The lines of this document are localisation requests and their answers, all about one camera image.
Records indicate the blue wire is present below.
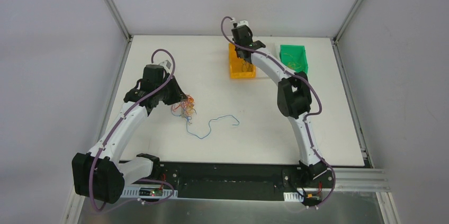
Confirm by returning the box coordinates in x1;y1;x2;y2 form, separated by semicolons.
186;114;240;140
240;59;254;74

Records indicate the coloured wire bundle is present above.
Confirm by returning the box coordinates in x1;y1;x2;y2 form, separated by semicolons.
170;93;197;125

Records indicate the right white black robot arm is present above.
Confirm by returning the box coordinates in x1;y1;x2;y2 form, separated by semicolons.
231;23;328;187

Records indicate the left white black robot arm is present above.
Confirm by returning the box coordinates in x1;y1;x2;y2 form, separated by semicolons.
71;62;187;203

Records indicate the orange plastic bin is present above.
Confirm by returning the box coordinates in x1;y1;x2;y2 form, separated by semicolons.
228;43;256;79

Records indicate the green plastic bin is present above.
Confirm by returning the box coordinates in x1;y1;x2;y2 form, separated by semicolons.
279;44;308;74

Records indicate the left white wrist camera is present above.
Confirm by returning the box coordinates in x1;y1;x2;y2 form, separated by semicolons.
158;60;173;74

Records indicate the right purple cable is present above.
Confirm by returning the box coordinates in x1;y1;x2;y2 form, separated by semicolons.
220;16;337;209

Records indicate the purple cable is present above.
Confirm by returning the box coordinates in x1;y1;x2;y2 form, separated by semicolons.
220;16;337;209
88;49;176;213

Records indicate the left aluminium frame post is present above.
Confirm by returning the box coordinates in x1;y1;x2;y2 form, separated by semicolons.
103;0;132;42

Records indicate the aluminium frame post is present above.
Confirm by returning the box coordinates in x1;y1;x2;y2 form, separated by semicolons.
103;0;132;42
333;0;364;44

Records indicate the left white cable duct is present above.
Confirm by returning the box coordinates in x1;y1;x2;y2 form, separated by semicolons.
120;185;178;199

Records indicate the white cable duct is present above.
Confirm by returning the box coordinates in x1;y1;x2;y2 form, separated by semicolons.
120;185;178;199
283;192;304;203

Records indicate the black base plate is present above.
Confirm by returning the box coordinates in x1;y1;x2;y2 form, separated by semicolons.
141;162;334;201

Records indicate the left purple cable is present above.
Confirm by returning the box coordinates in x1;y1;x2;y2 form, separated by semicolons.
88;49;176;213

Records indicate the right aluminium frame post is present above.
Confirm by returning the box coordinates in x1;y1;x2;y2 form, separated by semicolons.
333;0;364;44

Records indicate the right white cable duct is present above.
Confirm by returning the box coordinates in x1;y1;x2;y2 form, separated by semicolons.
283;192;304;203

